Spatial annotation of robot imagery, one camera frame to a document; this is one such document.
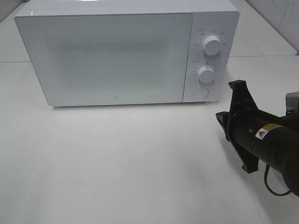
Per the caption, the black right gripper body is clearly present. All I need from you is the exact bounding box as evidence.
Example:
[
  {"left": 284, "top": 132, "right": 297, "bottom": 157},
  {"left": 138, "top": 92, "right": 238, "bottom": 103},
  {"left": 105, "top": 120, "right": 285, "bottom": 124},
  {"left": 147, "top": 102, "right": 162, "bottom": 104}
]
[{"left": 228, "top": 84, "right": 285, "bottom": 173}]

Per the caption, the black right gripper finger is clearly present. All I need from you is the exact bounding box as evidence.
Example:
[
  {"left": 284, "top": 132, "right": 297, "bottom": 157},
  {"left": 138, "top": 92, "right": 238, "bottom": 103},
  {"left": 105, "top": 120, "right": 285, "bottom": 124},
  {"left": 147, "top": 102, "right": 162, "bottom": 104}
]
[
  {"left": 215, "top": 112, "right": 230, "bottom": 140},
  {"left": 228, "top": 80, "right": 246, "bottom": 89}
]

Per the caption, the round white door release button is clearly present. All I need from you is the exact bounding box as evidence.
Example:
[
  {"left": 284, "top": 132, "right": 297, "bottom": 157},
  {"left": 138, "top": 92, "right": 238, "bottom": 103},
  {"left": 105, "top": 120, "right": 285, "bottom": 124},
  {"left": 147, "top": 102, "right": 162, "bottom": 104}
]
[{"left": 194, "top": 87, "right": 209, "bottom": 100}]

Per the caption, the white microwave door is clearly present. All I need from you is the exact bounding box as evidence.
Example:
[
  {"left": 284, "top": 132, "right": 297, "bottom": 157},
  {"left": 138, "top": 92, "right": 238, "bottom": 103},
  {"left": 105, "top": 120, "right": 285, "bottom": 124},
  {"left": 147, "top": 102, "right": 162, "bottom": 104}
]
[{"left": 15, "top": 13, "right": 192, "bottom": 106}]

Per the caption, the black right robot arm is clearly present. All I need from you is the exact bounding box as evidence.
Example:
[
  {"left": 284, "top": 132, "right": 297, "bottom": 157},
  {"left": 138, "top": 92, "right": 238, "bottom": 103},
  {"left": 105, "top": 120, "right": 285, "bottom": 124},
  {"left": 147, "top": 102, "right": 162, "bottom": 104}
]
[{"left": 215, "top": 80, "right": 299, "bottom": 196}]

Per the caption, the lower white microwave knob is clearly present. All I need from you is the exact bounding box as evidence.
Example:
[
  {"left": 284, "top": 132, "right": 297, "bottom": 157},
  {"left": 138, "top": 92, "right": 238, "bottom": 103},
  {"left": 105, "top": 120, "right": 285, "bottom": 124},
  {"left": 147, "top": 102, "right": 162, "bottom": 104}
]
[{"left": 197, "top": 66, "right": 216, "bottom": 84}]

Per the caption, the white microwave knob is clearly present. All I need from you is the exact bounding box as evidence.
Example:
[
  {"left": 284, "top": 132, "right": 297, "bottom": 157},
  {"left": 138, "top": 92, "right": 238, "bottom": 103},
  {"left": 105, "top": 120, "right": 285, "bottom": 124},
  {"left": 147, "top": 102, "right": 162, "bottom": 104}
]
[
  {"left": 202, "top": 34, "right": 222, "bottom": 56},
  {"left": 197, "top": 66, "right": 216, "bottom": 84}
]

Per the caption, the upper white microwave knob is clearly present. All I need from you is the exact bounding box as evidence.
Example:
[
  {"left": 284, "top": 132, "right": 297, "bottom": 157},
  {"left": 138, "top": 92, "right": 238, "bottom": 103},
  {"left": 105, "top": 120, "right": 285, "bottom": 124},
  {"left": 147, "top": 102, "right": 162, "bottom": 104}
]
[{"left": 202, "top": 34, "right": 222, "bottom": 56}]

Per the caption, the white microwave oven body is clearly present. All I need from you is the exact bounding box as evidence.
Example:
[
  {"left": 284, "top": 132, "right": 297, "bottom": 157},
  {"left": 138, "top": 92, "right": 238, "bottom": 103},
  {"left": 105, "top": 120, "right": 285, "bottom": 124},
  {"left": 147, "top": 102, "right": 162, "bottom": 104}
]
[{"left": 15, "top": 0, "right": 240, "bottom": 103}]

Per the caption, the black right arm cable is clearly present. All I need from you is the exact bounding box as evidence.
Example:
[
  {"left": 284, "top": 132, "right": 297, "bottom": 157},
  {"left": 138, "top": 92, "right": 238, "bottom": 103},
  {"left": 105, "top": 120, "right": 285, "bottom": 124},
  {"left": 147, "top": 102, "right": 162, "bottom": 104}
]
[{"left": 263, "top": 163, "right": 292, "bottom": 196}]

